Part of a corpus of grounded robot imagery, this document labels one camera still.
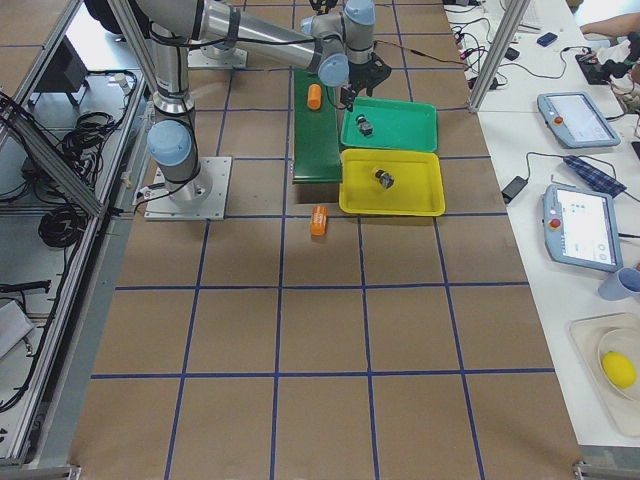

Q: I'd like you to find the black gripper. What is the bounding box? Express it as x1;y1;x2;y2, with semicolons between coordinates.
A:
309;0;336;15
341;52;390;111

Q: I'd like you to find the plain orange cylinder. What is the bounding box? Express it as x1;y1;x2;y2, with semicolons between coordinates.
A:
306;83;323;111

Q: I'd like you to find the green push button switch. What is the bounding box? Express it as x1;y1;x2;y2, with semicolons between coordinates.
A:
355;114;374;137

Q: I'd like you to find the yellow push button switch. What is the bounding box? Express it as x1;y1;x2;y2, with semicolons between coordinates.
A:
373;169;395;190

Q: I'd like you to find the orange cylinder with print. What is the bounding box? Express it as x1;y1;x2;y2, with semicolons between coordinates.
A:
309;205;328;236

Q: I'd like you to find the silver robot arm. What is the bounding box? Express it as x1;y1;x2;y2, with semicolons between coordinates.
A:
137;1;391;201

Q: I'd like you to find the green conveyor belt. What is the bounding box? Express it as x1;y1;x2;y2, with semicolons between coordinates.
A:
293;70;342;184

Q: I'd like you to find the green plastic tray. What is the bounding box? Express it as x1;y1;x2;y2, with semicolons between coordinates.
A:
340;97;438;153

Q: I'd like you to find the yellow plastic tray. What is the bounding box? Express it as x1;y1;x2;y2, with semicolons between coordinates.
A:
339;148;446;217

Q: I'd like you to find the far teach pendant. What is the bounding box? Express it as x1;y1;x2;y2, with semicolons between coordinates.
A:
536;92;620;149

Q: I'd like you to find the teach pendant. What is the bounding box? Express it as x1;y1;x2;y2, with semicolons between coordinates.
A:
536;92;620;149
542;184;623;272

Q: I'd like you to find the blue checkered cloth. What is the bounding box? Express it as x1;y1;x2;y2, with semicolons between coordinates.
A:
562;155;627;198

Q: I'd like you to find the near teach pendant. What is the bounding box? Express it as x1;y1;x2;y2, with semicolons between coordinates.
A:
542;184;623;272

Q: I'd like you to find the blue mug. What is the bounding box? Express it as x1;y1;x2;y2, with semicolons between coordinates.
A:
597;267;640;301

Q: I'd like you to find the white bowl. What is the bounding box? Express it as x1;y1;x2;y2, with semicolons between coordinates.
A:
598;328;639;401

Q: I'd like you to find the yellow lemon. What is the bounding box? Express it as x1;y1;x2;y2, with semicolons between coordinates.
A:
601;351;637;389

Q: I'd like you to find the beige tray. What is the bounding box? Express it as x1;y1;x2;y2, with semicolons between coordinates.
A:
569;312;639;438

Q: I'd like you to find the red black wire with board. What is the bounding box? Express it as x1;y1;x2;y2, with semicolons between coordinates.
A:
374;39;476;69

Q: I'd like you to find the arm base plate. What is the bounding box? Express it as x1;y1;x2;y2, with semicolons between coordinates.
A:
188;46;248;70
143;156;232;221

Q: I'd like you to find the aluminium frame post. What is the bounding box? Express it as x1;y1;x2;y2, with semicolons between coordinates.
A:
468;0;530;113

